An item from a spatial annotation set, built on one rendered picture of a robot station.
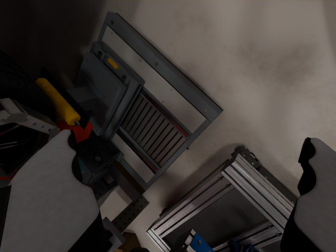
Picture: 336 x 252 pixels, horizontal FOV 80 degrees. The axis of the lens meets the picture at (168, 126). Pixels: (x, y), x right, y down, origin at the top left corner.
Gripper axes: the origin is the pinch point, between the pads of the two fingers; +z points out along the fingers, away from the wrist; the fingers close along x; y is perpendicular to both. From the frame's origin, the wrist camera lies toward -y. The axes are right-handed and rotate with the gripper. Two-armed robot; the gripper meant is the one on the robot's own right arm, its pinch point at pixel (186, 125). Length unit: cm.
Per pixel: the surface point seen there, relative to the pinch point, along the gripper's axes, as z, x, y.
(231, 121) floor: 82, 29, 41
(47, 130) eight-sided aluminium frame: 52, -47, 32
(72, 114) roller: 63, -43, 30
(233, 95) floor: 85, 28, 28
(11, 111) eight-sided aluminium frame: 39, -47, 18
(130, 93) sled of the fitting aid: 96, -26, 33
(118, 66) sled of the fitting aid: 98, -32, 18
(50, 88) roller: 71, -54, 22
